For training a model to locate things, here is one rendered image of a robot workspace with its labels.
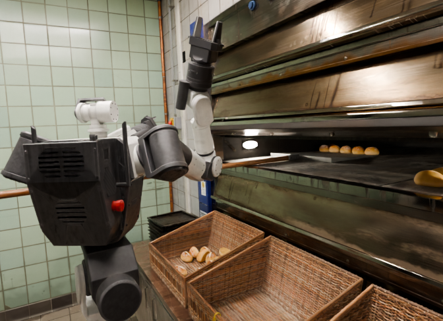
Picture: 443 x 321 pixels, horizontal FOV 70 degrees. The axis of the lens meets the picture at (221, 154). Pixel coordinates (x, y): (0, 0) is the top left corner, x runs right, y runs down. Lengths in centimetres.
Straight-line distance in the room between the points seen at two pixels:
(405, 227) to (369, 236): 13
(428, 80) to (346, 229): 60
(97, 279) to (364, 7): 120
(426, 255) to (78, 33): 268
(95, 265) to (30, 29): 222
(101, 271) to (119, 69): 217
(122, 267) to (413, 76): 103
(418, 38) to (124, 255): 108
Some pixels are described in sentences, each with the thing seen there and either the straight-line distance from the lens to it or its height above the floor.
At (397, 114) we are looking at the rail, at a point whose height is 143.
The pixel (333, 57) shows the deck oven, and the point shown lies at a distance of 134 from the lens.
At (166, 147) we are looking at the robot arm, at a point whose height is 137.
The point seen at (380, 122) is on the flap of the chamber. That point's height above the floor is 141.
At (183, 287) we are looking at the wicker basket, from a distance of 160.
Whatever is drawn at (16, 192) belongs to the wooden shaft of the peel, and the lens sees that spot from 152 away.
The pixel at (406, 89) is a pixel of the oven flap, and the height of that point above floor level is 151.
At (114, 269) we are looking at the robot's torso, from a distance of 98.
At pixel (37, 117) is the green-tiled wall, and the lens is 281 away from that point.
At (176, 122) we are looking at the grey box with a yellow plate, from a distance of 263.
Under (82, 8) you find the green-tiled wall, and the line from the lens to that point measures 299.
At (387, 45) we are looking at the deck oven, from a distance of 121.
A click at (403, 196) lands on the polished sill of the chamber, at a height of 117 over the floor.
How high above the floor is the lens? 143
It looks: 5 degrees down
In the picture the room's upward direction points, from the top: 3 degrees counter-clockwise
